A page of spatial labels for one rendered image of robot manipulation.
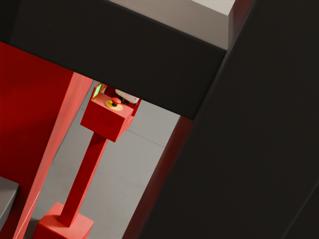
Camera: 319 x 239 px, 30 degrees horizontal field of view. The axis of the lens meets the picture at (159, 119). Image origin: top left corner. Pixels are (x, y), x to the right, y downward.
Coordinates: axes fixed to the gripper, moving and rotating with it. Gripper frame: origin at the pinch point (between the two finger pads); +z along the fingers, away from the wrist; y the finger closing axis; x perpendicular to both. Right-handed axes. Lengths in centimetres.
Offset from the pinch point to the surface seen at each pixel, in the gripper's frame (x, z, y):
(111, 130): -15.1, 3.6, 3.2
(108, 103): -10.5, -3.7, -3.6
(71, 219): -8, 57, 6
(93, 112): -15.1, 0.7, -6.4
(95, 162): -8.1, 24.7, 2.8
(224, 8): 319, 24, -3
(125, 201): 48, 73, 20
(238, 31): -174, -101, 29
